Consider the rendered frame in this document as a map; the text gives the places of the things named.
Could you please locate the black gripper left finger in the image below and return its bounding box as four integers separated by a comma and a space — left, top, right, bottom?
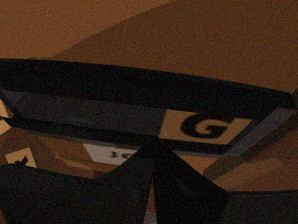
0, 141, 157, 224

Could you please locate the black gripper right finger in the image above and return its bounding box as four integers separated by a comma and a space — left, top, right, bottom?
153, 143, 298, 224

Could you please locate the white paper label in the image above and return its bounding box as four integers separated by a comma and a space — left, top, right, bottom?
82, 144, 136, 165

